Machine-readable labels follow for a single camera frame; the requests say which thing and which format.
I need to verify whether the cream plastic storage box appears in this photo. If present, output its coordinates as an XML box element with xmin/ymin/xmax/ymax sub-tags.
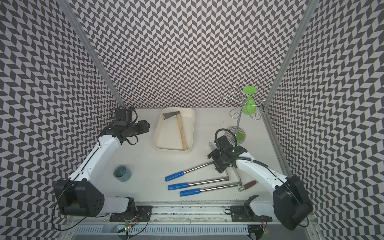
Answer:
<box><xmin>153</xmin><ymin>108</ymin><xmax>196</xmax><ymax>153</ymax></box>

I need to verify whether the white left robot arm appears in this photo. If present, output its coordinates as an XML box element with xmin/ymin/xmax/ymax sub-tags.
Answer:
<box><xmin>54</xmin><ymin>107</ymin><xmax>150</xmax><ymax>217</ymax></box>

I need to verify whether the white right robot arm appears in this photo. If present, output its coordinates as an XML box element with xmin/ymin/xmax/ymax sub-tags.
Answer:
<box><xmin>208</xmin><ymin>136</ymin><xmax>314</xmax><ymax>231</ymax></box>

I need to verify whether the grey tape roll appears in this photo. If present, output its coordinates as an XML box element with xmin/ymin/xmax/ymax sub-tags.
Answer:
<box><xmin>113</xmin><ymin>165</ymin><xmax>132</xmax><ymax>182</ymax></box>

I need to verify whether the grey metal corner profile right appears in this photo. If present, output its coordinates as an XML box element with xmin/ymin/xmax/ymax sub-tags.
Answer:
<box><xmin>259</xmin><ymin>0</ymin><xmax>320</xmax><ymax>177</ymax></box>

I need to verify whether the grey metal corner profile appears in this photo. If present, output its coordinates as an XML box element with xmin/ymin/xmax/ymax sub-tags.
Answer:
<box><xmin>56</xmin><ymin>0</ymin><xmax>127</xmax><ymax>205</ymax></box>
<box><xmin>259</xmin><ymin>0</ymin><xmax>320</xmax><ymax>177</ymax></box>

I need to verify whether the chrome stand with green cups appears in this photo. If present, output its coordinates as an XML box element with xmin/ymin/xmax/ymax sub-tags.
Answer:
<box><xmin>221</xmin><ymin>86</ymin><xmax>266</xmax><ymax>145</ymax></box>

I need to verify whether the grey metal corner profile left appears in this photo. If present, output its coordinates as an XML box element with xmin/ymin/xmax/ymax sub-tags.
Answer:
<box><xmin>56</xmin><ymin>0</ymin><xmax>127</xmax><ymax>205</ymax></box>

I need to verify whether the brown handle scraper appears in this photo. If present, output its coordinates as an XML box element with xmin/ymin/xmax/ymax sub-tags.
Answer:
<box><xmin>238</xmin><ymin>180</ymin><xmax>258</xmax><ymax>192</ymax></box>

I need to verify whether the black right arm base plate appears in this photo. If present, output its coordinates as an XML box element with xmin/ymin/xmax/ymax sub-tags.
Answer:
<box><xmin>225</xmin><ymin>206</ymin><xmax>273</xmax><ymax>223</ymax></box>

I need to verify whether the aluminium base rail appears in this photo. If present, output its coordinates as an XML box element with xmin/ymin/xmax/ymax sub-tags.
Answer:
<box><xmin>58</xmin><ymin>203</ymin><xmax>324</xmax><ymax>240</ymax></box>

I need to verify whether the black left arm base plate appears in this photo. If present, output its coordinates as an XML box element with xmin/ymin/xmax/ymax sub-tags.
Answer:
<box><xmin>109</xmin><ymin>206</ymin><xmax>153</xmax><ymax>223</ymax></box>

